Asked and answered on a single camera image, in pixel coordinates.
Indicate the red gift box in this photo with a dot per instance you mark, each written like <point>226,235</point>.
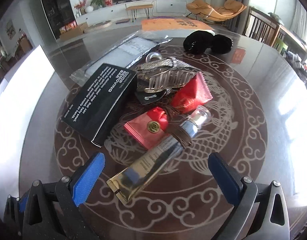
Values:
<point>108,0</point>

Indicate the black hair clip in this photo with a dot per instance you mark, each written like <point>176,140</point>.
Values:
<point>149,97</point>

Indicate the white television cabinet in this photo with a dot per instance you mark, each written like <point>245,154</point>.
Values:
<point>168,6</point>

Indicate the purple round mat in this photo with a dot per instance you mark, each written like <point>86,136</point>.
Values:
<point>166,17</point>

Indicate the wooden side table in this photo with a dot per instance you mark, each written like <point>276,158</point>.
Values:
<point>291,35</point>

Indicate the orange lounge chair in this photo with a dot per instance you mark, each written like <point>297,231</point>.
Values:
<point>206,7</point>

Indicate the dark wooden chair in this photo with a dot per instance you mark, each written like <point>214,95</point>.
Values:
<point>261,27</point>

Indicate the orange snack boxes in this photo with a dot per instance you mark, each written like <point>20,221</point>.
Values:
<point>68,27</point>

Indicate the phone case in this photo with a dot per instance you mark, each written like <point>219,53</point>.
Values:
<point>133,47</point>

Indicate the pile of assorted clutter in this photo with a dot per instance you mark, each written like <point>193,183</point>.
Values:
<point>301,67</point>

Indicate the white round vase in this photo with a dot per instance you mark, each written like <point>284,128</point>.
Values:
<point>89,9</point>

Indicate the gold tube with clear cap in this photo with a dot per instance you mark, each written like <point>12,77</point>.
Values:
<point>143,162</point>

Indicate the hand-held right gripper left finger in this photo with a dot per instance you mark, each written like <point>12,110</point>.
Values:
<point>89,177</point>

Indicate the cardboard box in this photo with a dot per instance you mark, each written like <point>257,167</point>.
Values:
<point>73,33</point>

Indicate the bushy potted plant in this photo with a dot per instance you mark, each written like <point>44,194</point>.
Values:
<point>98,1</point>

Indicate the black display cabinet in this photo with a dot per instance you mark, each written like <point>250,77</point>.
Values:
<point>56,7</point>

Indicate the framed wall painting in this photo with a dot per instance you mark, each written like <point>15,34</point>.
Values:
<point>10,29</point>

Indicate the orange floor rug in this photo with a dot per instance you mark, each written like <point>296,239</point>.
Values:
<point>173,24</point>

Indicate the wooden bench with metal legs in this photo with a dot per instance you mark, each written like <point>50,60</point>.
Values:
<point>138,7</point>

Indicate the red packet with gold seal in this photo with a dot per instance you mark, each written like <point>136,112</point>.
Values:
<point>141,131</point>

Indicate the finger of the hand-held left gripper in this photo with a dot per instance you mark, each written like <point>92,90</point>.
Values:
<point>23,201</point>

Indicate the red flower arrangement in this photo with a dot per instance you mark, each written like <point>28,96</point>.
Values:
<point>79,6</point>

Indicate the black scrunchie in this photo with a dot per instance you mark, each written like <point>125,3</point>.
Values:
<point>222,45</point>
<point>197,42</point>

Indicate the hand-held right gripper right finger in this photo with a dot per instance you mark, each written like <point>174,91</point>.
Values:
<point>224,180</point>

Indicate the brown rubber bands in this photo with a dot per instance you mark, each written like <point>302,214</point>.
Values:
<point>182,135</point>

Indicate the clear hair claw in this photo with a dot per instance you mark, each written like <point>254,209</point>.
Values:
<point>171,80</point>

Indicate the black printed box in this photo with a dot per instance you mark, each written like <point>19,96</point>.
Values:
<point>101,100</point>

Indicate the white sheer curtain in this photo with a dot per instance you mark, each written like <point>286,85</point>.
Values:
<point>303,22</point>

